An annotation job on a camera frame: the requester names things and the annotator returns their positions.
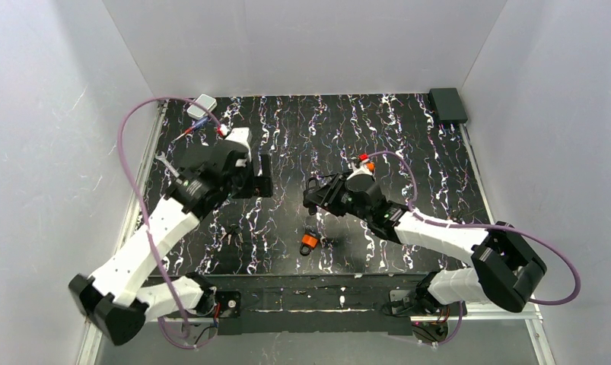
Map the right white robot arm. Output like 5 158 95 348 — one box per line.
303 173 546 313

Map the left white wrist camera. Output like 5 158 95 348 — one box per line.
217 124 252 167

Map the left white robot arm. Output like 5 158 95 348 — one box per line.
68 141 273 346

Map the white rectangular box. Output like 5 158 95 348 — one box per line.
186 94 217 120

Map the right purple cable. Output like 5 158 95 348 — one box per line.
365 150 582 348

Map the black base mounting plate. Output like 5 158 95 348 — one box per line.
167 274 467 338

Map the silver open-end wrench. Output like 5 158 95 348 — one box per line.
154 151 180 178

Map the black padlock with keys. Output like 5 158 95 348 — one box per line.
223 224 244 245

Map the aluminium frame rail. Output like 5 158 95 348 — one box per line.
75 97 170 364

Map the black box in corner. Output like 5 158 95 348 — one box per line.
428 87 468 125

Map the blue red small screwdriver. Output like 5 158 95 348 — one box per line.
173 116 209 142

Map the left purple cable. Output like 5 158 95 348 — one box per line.
115 97 231 351

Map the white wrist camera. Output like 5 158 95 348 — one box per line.
349 154 374 178
217 124 252 167

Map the orange padlock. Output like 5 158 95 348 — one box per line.
299 230 320 256

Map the purple cable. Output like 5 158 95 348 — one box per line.
365 150 582 348
115 97 231 351

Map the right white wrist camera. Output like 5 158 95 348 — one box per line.
349 154 374 178

